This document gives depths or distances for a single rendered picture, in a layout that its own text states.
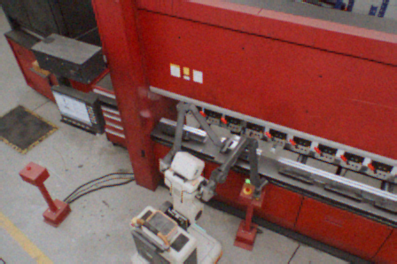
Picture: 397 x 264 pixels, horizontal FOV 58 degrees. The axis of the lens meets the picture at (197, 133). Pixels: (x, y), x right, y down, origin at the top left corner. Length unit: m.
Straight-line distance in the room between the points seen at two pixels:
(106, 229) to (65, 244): 0.44
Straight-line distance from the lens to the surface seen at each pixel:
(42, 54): 3.06
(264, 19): 2.48
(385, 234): 3.50
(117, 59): 3.06
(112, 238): 4.02
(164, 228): 2.93
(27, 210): 4.53
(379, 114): 2.72
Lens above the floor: 3.43
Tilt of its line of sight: 45 degrees down
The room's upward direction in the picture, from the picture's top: 2 degrees counter-clockwise
